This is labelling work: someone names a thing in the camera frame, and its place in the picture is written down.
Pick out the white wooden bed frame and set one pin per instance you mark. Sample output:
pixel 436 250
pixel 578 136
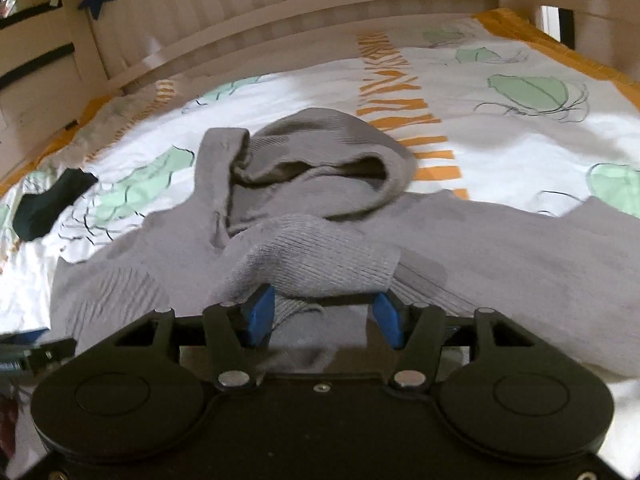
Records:
pixel 280 5

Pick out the grey knit hoodie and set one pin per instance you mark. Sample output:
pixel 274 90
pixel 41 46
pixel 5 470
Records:
pixel 320 240

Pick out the dark sock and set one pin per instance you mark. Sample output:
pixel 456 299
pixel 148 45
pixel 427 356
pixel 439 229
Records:
pixel 42 205

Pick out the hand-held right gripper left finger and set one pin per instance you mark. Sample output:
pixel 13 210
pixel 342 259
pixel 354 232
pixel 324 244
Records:
pixel 259 312

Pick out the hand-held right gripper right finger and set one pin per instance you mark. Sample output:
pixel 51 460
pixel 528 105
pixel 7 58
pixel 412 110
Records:
pixel 387 317

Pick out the white jellyfish print blanket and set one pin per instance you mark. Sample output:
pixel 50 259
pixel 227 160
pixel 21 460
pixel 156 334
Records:
pixel 500 125

